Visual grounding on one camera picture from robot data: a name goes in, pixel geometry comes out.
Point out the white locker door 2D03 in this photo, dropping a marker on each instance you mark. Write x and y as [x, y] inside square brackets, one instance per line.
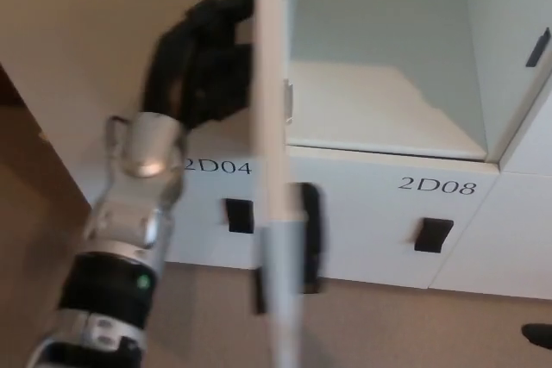
[86, 19]

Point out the dark brown wooden panel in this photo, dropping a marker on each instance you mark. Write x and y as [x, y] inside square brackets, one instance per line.
[17, 105]

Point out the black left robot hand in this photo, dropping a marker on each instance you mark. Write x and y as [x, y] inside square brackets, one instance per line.
[207, 75]

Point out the white unlabelled low locker door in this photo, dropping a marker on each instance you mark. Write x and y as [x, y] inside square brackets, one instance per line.
[509, 234]

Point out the white locker door 2D04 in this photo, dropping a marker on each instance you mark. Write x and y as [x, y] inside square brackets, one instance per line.
[202, 247]

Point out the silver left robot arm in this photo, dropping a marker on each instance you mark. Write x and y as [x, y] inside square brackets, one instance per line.
[129, 213]

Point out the white unlabelled tall locker door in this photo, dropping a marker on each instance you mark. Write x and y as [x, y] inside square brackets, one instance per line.
[535, 144]

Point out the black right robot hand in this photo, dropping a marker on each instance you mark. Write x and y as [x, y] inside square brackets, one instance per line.
[539, 335]

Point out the black lock box inside door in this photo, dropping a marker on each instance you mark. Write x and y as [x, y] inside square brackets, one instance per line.
[312, 234]

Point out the white locker cabinet unit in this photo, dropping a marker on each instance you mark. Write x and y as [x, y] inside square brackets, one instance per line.
[388, 105]

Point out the silver door hinge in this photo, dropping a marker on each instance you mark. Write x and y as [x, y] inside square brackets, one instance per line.
[288, 101]

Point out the small yellow floor scrap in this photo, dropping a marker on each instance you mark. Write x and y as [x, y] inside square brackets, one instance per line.
[42, 135]

